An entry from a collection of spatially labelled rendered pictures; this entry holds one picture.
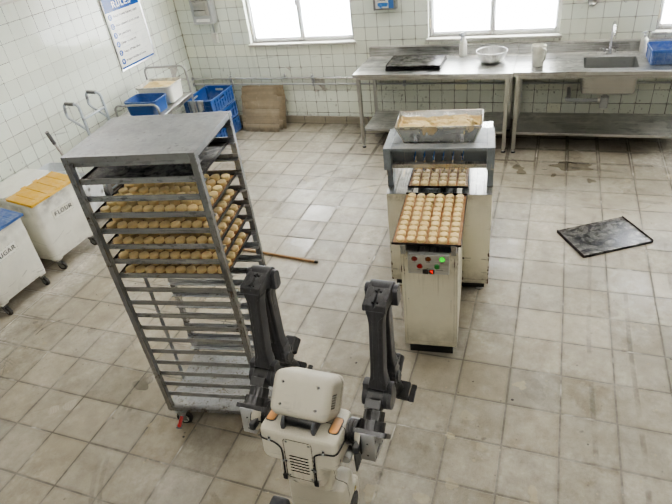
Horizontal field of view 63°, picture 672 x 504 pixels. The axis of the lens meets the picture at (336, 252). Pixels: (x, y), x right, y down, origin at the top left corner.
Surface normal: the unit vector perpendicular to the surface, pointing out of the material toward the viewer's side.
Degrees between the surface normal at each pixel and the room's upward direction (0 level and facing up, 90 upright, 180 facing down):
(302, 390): 48
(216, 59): 90
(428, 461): 0
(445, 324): 90
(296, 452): 82
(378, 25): 90
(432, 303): 90
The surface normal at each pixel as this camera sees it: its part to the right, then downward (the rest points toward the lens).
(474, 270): -0.22, 0.57
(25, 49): 0.94, 0.10
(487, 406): -0.11, -0.82
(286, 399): -0.32, -0.14
